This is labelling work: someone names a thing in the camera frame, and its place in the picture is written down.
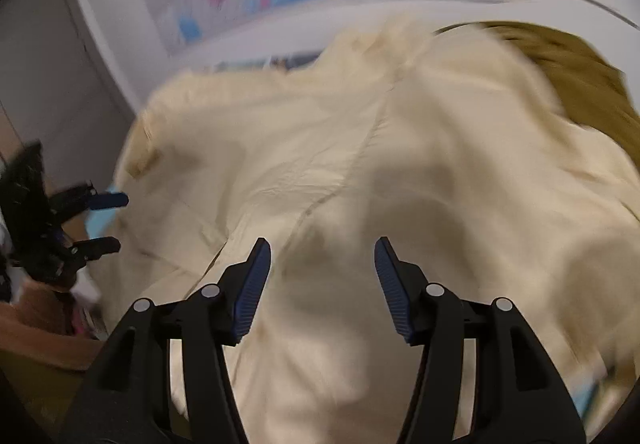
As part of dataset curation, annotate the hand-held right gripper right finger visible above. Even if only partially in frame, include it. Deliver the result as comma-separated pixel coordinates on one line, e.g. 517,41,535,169
374,236,587,444

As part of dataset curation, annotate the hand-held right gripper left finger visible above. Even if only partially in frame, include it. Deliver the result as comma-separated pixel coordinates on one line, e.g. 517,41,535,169
60,237,273,444

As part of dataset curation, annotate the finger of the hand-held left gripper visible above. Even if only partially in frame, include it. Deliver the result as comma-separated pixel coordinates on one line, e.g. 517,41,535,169
64,237,122,271
49,183,130,221

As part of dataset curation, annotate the cream large garment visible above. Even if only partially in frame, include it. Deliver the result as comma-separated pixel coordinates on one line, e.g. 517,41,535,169
90,18,640,444

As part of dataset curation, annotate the teal and grey bed sheet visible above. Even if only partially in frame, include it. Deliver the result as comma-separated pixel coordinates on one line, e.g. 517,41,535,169
85,183,623,425

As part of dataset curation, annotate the person's brown clothing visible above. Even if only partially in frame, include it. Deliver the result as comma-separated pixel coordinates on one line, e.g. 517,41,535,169
0,281,107,375

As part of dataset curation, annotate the grey door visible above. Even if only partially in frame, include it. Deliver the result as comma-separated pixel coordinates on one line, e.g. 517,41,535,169
0,0,137,162

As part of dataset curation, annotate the olive green jacket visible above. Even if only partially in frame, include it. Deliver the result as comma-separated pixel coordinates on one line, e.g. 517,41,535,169
434,22,640,159

